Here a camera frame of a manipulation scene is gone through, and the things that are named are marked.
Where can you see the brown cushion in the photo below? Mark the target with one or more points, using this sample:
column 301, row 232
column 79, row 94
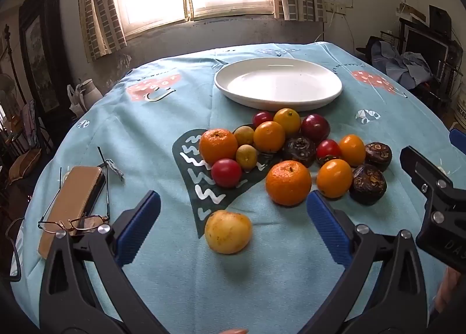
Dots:
column 24, row 164

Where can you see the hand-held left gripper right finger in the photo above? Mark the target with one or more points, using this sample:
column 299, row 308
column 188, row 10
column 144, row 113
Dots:
column 326, row 226

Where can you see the mandarin orange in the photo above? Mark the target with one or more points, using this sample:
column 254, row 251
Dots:
column 217, row 145
column 288, row 183

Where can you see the dark red plum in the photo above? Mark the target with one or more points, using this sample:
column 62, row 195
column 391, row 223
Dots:
column 315, row 128

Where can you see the small dark water chestnut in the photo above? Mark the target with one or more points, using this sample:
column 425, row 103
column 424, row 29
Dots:
column 324, row 160

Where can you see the round yellow fruit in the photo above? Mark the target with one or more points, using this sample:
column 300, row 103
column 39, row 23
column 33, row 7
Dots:
column 228, row 231

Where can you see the white bucket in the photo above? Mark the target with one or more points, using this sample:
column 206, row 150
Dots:
column 461, row 106

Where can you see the white jug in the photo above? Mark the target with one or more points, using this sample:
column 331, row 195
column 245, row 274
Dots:
column 91, row 95

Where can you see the red cherry tomato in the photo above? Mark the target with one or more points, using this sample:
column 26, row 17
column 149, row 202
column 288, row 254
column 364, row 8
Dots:
column 226, row 172
column 328, row 148
column 262, row 118

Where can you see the wall socket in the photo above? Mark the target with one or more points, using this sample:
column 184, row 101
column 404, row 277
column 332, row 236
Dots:
column 335, row 7

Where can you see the yellow-green citrus fruit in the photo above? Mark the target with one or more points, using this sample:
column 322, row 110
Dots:
column 287, row 121

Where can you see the person's left hand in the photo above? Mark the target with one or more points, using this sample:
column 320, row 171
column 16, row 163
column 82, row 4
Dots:
column 235, row 331

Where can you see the blue crumpled clothes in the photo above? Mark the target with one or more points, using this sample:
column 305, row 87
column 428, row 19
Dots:
column 404, row 64

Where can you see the tan eyeglasses case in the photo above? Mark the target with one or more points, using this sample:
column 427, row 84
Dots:
column 71, row 199

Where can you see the dark framed picture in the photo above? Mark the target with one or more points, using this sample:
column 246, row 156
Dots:
column 40, row 50

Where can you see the person's right forearm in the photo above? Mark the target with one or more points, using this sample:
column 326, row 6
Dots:
column 446, row 294

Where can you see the small yellow-green fruit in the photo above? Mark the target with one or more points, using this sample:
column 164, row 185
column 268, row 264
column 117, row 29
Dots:
column 246, row 156
column 243, row 135

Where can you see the light blue printed tablecloth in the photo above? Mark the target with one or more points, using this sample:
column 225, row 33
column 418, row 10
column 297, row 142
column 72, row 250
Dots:
column 160, row 137

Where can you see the white plastic bag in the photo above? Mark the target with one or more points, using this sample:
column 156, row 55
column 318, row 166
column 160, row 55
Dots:
column 74, row 101

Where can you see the thin-framed eyeglasses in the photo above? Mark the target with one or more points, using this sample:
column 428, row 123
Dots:
column 87, row 223

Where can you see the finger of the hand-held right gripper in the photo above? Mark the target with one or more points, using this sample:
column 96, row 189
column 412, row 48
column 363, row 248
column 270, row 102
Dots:
column 458, row 136
column 418, row 164

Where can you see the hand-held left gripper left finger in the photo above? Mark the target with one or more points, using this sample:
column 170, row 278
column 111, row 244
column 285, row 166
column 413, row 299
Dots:
column 140, row 226

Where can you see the dark hat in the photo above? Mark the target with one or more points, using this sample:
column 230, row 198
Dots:
column 366, row 49

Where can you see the black speaker box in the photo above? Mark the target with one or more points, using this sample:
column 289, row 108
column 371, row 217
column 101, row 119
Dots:
column 440, row 19

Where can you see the dark brown water chestnut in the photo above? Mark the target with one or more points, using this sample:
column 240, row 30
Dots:
column 378, row 156
column 367, row 184
column 299, row 151

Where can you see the white oval plate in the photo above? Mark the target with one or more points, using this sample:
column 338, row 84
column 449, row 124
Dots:
column 278, row 81

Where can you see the dark monitor screen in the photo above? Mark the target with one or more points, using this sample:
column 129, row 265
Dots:
column 424, row 46

